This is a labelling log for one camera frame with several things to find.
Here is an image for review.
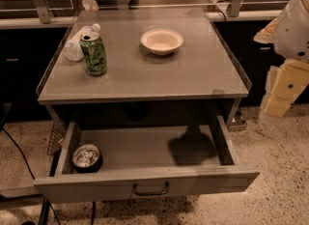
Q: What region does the white bowl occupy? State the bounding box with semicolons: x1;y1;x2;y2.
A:
141;29;183;56

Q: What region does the black floor cable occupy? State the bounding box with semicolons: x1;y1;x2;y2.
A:
0;127;62;225

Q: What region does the wire mesh basket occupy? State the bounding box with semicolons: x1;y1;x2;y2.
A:
47;125;65;155

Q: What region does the green soda can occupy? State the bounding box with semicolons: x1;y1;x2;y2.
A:
79;32;107;76

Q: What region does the grey open top drawer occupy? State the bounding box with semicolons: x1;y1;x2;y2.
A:
34;116;260;203

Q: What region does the grey cabinet counter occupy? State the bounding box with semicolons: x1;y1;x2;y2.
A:
35;7;253;130

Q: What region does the clear plastic water bottle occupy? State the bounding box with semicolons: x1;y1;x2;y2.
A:
63;23;100;62

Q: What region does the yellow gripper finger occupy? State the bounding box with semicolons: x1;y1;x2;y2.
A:
263;59;309;118
253;19;277;44

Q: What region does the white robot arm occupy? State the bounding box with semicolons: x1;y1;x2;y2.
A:
254;0;309;118

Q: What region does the dark can in drawer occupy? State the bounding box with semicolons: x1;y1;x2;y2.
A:
70;144;103;173

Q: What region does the black drawer handle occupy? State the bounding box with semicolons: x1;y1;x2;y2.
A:
133;182;170;197

